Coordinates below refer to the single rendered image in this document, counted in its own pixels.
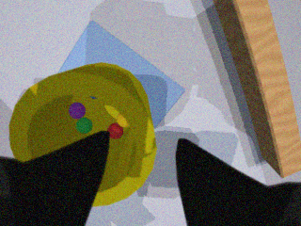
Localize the brown wooden bar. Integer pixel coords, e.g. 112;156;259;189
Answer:
213;0;301;178

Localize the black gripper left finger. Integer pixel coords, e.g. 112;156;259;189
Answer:
0;131;109;226

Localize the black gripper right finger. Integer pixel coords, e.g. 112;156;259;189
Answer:
176;138;301;226

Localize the red marble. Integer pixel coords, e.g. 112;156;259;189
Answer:
107;123;123;139

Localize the purple marble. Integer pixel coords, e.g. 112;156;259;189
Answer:
69;103;86;120

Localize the olive yellow cup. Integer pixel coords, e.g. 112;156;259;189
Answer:
9;62;157;207

